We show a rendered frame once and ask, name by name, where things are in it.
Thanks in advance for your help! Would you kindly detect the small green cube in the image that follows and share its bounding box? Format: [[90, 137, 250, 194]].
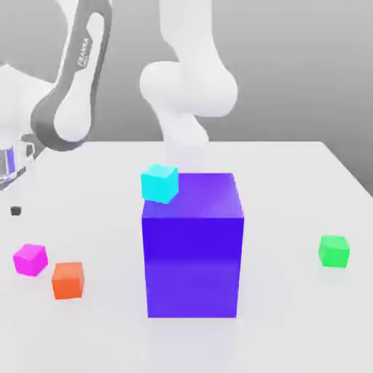
[[318, 235, 351, 269]]

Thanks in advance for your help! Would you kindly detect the large purple box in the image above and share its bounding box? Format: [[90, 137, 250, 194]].
[[141, 172, 245, 319]]

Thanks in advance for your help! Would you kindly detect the small orange cube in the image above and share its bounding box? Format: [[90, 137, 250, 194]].
[[51, 261, 86, 301]]

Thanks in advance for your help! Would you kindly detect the small magenta cube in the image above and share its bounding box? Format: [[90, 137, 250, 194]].
[[12, 243, 50, 278]]

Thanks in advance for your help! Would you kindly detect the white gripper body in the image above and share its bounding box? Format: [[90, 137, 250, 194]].
[[0, 190, 23, 218]]

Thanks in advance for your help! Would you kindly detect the small cyan cube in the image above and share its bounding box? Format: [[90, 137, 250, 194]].
[[140, 162, 179, 205]]

